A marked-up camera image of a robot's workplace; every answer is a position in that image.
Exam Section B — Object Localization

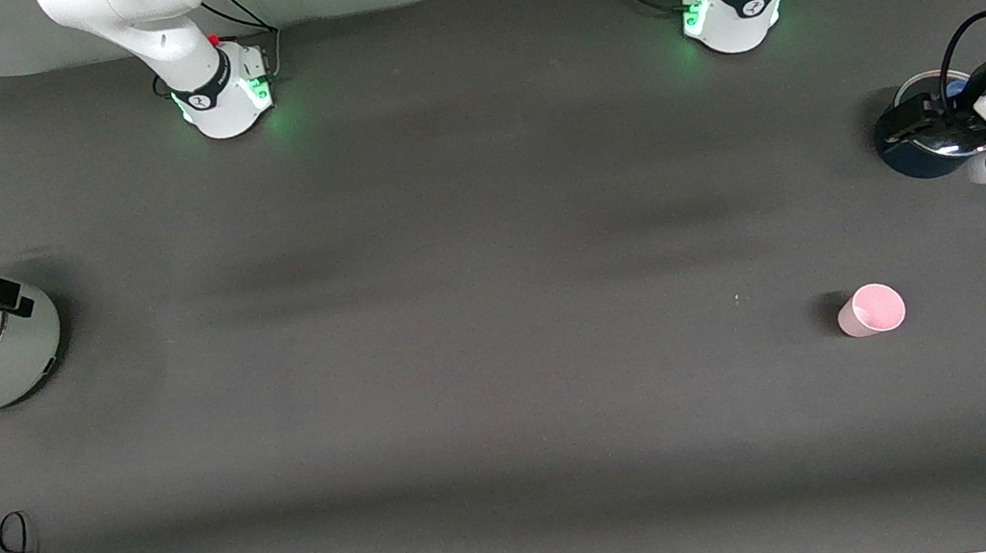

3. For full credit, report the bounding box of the glass lid with blue knob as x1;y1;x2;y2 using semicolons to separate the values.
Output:
894;63;986;164

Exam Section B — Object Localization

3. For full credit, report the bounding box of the dark blue saucepan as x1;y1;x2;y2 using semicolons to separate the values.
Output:
866;63;986;187

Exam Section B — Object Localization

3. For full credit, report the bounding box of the pink plastic cup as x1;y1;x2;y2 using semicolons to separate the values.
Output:
833;279;910;341

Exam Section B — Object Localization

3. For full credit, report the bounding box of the dark grey table cloth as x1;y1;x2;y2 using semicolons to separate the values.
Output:
0;0;986;553

